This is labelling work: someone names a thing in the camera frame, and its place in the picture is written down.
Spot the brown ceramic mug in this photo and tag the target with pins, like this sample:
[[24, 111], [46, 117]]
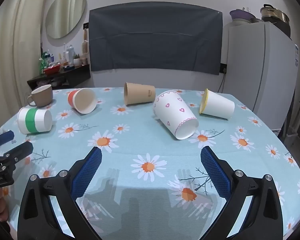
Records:
[[43, 97]]

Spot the white paper cup green stripe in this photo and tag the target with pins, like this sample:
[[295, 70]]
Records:
[[30, 121]]

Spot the steel cooking pot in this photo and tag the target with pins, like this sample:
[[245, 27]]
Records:
[[273, 12]]

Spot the white paper cup yellow rim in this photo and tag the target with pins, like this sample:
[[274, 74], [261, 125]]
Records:
[[218, 106]]

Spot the black wall socket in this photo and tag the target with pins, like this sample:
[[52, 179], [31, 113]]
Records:
[[223, 68]]

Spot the small potted plant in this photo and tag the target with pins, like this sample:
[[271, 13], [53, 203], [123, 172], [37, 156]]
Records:
[[76, 60]]

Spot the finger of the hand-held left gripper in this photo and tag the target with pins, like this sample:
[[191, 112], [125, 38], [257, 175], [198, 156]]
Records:
[[5, 136], [18, 151]]

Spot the red bowl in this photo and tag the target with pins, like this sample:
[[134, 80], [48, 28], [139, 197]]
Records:
[[52, 69]]

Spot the purple basin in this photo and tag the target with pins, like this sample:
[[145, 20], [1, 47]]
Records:
[[241, 16]]

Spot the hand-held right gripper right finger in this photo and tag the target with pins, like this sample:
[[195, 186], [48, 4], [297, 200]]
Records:
[[215, 172]]

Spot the white paper cup pink hearts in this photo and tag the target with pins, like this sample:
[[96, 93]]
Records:
[[171, 107]]

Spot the white paper cup red band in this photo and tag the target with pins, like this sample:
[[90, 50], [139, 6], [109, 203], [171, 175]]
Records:
[[86, 101]]

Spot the dark wall shelf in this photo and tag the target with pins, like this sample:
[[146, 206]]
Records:
[[76, 76]]

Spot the brown kraft paper cup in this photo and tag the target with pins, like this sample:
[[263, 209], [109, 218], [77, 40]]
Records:
[[140, 93]]

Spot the wooden hanging board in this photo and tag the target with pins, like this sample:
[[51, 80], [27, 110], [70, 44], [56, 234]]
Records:
[[84, 43]]

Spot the grey spray bottle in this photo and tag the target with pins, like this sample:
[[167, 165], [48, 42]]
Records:
[[70, 53]]

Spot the beige curtain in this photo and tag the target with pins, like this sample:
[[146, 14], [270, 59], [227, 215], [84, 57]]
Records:
[[20, 42]]

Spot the white refrigerator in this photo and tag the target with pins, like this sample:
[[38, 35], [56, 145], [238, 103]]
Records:
[[260, 72]]

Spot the oval wall mirror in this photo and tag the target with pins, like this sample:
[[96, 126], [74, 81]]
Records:
[[65, 13]]

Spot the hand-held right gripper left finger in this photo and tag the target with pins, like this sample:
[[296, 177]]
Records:
[[88, 172]]

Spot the dark grey cloth cover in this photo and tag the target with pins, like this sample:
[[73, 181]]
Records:
[[155, 40]]

